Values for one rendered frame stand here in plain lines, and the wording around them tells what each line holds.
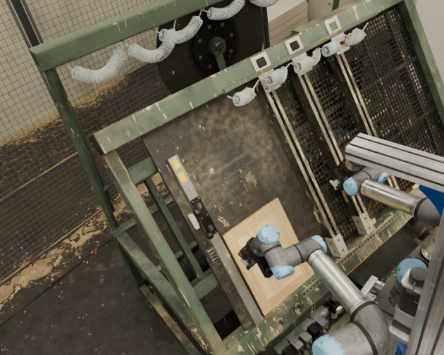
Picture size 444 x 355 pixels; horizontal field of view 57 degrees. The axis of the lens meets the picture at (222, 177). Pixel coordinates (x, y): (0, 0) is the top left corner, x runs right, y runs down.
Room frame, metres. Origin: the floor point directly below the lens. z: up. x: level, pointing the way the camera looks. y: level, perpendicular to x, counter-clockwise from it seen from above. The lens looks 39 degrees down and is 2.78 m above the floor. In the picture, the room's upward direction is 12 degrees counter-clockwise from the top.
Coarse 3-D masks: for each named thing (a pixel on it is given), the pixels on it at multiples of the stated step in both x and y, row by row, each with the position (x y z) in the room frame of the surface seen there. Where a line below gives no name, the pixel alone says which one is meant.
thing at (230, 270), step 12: (180, 168) 1.51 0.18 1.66; (180, 180) 1.48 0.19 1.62; (192, 192) 1.45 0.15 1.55; (204, 228) 1.36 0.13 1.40; (216, 240) 1.34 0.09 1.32; (216, 252) 1.31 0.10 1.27; (228, 264) 1.27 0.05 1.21; (228, 276) 1.25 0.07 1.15; (240, 276) 1.25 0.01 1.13; (240, 288) 1.21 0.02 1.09; (240, 300) 1.19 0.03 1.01; (252, 300) 1.18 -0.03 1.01; (252, 312) 1.14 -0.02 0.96
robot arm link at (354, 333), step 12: (348, 324) 0.61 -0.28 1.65; (360, 324) 0.59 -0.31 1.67; (324, 336) 0.59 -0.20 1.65; (336, 336) 0.57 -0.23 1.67; (348, 336) 0.56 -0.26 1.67; (360, 336) 0.56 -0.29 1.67; (312, 348) 0.58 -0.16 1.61; (324, 348) 0.55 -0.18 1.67; (336, 348) 0.54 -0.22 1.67; (348, 348) 0.53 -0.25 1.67; (360, 348) 0.53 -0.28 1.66; (372, 348) 0.53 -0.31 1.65
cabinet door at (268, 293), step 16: (272, 208) 1.52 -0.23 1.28; (240, 224) 1.43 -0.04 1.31; (256, 224) 1.45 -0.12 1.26; (272, 224) 1.47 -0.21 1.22; (288, 224) 1.49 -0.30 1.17; (224, 240) 1.37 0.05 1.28; (240, 240) 1.38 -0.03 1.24; (288, 240) 1.43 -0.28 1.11; (240, 272) 1.29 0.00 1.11; (256, 272) 1.29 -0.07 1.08; (304, 272) 1.34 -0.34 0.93; (256, 288) 1.24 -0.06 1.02; (272, 288) 1.26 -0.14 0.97; (288, 288) 1.27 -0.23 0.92; (272, 304) 1.20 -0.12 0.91
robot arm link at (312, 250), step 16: (304, 240) 0.98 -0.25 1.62; (320, 240) 0.96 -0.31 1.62; (304, 256) 0.92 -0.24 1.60; (320, 256) 0.89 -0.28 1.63; (320, 272) 0.83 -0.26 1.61; (336, 272) 0.81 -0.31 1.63; (336, 288) 0.75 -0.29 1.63; (352, 288) 0.73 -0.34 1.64; (352, 304) 0.68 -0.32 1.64; (368, 304) 0.66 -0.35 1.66; (352, 320) 0.64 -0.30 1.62; (368, 320) 0.60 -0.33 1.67; (384, 320) 0.60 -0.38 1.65; (384, 336) 0.55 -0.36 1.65; (384, 352) 0.53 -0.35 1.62
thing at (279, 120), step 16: (256, 64) 1.87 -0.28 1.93; (256, 80) 1.92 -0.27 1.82; (272, 96) 1.84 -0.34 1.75; (272, 112) 1.80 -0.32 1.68; (288, 128) 1.76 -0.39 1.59; (288, 144) 1.71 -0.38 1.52; (288, 160) 1.72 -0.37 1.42; (304, 160) 1.68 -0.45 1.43; (304, 176) 1.62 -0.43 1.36; (304, 192) 1.62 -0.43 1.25; (320, 192) 1.59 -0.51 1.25; (320, 208) 1.54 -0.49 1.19; (320, 224) 1.53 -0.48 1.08; (336, 240) 1.45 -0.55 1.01
